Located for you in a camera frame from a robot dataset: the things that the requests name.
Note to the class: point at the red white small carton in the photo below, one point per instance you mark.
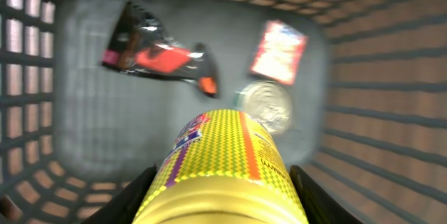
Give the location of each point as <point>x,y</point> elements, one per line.
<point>279,52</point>

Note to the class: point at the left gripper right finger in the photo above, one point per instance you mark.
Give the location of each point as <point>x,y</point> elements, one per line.
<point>319,206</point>

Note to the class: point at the yellow cylindrical bottle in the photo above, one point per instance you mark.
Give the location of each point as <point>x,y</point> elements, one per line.
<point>223,168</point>

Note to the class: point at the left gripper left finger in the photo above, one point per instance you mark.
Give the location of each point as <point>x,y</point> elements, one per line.
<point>123,207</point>

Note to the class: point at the silver tin can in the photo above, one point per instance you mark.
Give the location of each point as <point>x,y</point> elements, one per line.
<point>267,102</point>

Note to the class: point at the black red snack packet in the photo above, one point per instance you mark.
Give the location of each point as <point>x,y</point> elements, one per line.
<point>141,46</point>

